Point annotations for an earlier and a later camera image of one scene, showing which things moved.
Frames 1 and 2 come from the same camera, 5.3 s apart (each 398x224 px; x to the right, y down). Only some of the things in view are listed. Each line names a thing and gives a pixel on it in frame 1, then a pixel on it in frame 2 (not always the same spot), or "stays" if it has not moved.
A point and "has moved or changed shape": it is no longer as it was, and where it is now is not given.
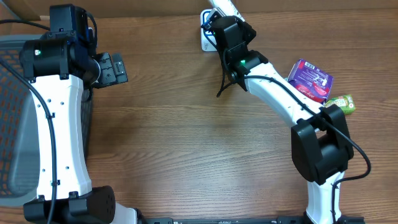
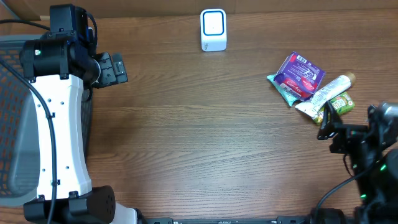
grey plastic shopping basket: (20, 130) stays
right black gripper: (232, 28) -> (344, 133)
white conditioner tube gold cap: (225, 7) -> (312, 106)
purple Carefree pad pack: (311, 80) has moved or changed shape
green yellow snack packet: (346, 103) stays
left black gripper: (112, 70) stays
